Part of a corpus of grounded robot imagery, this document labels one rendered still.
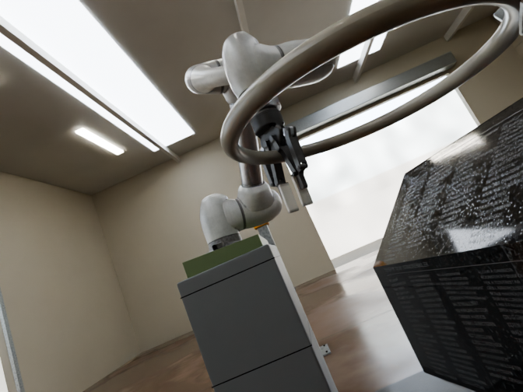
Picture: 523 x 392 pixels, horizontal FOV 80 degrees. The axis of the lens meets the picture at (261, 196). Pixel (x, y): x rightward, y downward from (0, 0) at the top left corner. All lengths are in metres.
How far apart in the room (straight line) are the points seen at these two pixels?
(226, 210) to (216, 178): 6.30
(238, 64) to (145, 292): 7.59
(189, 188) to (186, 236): 1.17
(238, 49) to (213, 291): 0.87
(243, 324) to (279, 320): 0.14
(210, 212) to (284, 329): 0.58
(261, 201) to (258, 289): 0.41
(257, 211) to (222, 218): 0.17
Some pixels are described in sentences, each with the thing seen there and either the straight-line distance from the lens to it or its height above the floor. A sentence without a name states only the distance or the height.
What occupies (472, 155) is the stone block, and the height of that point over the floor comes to 0.77.
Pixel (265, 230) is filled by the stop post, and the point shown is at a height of 0.96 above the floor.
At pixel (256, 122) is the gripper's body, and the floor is 1.03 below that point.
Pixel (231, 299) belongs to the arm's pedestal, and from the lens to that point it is 1.26.
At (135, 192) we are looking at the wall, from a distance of 8.40.
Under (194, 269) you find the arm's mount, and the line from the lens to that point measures 1.30.
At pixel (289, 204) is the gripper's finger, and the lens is 0.72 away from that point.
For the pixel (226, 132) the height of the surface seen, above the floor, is 0.93.
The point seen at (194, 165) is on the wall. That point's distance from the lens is 7.95.
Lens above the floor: 0.73
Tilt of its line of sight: 11 degrees up
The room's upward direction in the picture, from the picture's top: 23 degrees counter-clockwise
